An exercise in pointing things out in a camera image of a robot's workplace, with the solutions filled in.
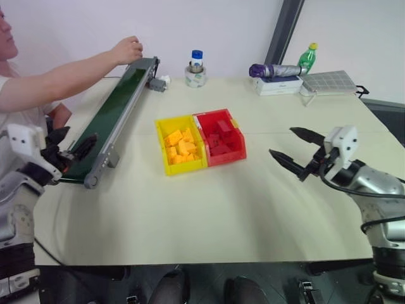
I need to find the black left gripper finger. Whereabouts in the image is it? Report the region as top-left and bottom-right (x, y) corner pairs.
(72, 133), (99, 159)
(46, 126), (72, 146)

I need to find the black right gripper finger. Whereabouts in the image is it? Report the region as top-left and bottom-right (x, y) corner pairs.
(289, 126), (327, 148)
(268, 148), (310, 182)

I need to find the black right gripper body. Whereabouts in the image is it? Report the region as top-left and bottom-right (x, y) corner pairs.
(302, 144), (340, 182)

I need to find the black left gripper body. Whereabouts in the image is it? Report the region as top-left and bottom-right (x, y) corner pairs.
(40, 142), (77, 175)

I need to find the green conveyor belt unit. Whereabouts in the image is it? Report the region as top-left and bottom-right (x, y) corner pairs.
(58, 56), (161, 191)

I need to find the grey plastic box with cable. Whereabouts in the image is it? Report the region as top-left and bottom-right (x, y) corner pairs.
(145, 77), (169, 93)

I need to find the person's bare right hand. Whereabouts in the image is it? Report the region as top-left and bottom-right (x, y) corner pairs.
(109, 35), (144, 67)

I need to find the red plastic bin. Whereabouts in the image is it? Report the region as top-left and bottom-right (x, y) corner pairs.
(192, 108), (248, 168)

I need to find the white box with blue print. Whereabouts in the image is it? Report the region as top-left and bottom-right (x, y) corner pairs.
(252, 75), (304, 97)

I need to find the folded purple gray umbrella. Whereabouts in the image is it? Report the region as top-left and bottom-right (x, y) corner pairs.
(248, 63), (309, 79)

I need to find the green plastic bottle yellow cap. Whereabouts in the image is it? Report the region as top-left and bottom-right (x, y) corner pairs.
(298, 42), (319, 75)

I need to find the yellow plastic bin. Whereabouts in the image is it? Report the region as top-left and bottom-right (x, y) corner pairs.
(154, 115), (209, 177)

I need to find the yellow block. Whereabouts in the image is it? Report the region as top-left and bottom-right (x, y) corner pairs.
(164, 129), (185, 148)
(177, 153), (201, 165)
(165, 146), (180, 166)
(177, 139), (198, 156)
(182, 127), (197, 144)

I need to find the person in white shirt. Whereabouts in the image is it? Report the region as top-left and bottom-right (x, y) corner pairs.
(0, 6), (73, 178)

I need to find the white tape roll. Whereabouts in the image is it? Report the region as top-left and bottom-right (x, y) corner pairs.
(184, 65), (208, 90)

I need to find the white bottle with blue cap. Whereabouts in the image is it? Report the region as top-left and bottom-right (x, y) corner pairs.
(189, 49), (204, 72)

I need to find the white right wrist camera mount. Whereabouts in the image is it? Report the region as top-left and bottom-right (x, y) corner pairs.
(323, 124), (359, 179)

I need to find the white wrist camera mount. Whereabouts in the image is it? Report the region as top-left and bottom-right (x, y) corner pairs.
(323, 124), (359, 179)
(5, 123), (44, 166)

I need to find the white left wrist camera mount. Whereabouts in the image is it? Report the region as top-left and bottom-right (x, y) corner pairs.
(5, 123), (44, 166)

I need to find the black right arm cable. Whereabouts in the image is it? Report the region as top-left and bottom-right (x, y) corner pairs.
(318, 148), (405, 234)

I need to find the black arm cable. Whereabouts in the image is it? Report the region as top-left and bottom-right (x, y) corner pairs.
(32, 236), (66, 266)
(318, 148), (405, 234)

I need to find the gray grid pad on wire stand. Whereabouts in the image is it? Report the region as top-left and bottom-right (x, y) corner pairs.
(298, 70), (361, 107)

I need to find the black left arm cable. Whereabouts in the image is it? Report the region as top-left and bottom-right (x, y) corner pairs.
(32, 236), (66, 266)

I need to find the dark gray window post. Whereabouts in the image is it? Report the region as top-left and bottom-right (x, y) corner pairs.
(263, 0), (306, 67)

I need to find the black bracket under table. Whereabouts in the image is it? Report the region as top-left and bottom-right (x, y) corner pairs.
(297, 277), (319, 304)

